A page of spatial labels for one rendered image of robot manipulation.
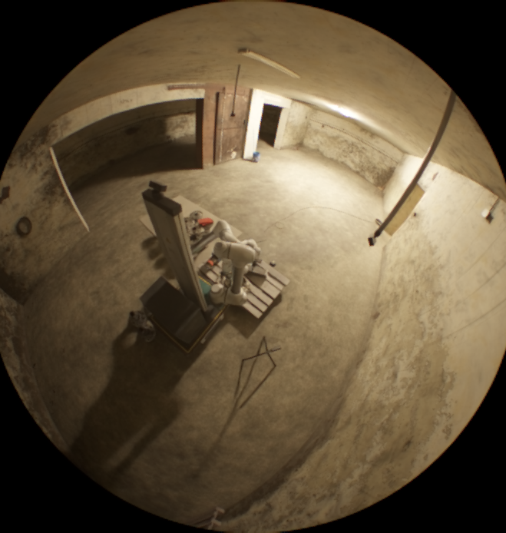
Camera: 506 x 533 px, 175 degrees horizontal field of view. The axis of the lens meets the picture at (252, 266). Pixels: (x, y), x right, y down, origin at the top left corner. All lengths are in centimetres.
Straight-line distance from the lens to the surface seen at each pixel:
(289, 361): 239
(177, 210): 85
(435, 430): 171
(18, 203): 477
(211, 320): 200
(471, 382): 171
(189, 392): 234
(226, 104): 597
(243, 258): 121
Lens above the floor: 225
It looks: 55 degrees down
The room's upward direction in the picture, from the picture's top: 13 degrees clockwise
